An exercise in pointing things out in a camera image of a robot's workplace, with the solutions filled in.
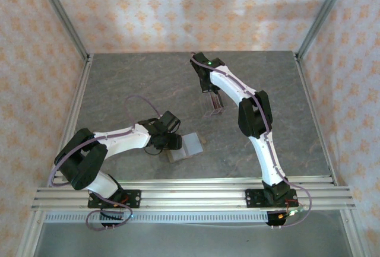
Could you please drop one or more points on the clear acrylic card box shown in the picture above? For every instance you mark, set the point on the clear acrylic card box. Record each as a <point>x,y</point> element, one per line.
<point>207,110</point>

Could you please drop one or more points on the clear plastic box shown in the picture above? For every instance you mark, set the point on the clear plastic box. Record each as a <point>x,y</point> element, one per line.
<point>193,145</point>

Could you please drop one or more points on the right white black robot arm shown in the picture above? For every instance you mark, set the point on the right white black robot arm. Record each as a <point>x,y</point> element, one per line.
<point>225,82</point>

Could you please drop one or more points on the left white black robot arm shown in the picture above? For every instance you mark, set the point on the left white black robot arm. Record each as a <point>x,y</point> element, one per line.
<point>124,142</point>

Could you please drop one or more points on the red credit card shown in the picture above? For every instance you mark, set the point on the red credit card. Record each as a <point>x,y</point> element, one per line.
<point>215,102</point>

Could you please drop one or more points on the aluminium mounting beam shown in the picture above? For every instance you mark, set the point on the aluminium mounting beam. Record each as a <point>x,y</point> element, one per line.
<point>193,194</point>

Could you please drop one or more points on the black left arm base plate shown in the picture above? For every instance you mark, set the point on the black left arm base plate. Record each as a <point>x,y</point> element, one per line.
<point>135,199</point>

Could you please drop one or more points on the aluminium table side rail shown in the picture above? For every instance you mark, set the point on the aluminium table side rail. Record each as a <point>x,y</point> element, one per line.
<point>315,117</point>
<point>74,114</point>

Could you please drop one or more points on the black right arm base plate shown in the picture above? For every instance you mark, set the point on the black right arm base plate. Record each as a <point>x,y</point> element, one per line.
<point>252,199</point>

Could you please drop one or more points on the aluminium frame post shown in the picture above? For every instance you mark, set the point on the aluminium frame post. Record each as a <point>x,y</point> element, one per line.
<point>322,16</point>
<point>63,16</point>

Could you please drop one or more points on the aluminium frame leg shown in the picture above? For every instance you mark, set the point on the aluminium frame leg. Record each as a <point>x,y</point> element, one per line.
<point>353,233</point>
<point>31,233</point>

